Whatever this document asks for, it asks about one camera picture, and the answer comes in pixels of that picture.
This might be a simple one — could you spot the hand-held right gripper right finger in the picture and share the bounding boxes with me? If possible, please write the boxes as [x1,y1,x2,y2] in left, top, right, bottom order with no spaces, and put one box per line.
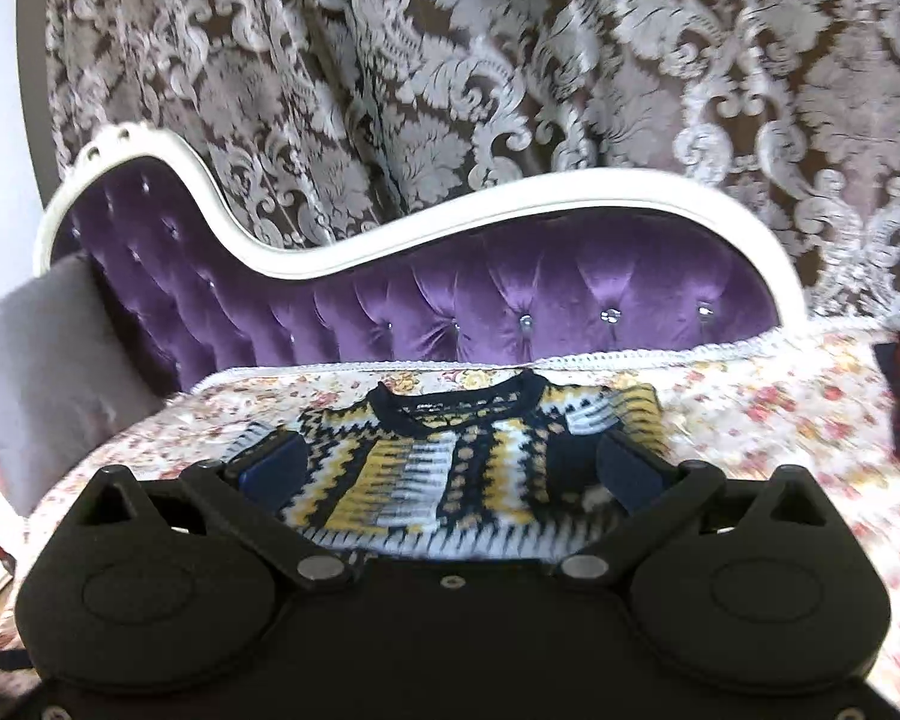
[553,426,827,591]

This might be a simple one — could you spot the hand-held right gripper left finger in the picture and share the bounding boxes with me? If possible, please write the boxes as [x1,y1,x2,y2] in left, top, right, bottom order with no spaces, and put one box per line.
[73,430,347,591]

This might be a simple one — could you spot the yellow navy patterned knit sweater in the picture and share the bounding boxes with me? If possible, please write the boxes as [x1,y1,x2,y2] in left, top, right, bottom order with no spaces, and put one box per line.
[225,367,672,563]

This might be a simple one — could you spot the floral print blanket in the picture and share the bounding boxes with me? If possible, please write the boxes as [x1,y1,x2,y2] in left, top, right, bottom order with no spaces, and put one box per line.
[0,315,900,720]

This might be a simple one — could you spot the purple tufted white-framed sofa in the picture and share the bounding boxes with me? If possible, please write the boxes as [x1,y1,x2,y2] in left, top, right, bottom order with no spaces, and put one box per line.
[34,124,807,398]

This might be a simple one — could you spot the grey cushion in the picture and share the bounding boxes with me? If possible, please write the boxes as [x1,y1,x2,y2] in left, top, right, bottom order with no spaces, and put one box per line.
[0,251,166,518]

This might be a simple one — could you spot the brown silver damask curtain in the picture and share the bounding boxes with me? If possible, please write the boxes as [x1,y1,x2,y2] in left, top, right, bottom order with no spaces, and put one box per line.
[45,0,900,331]

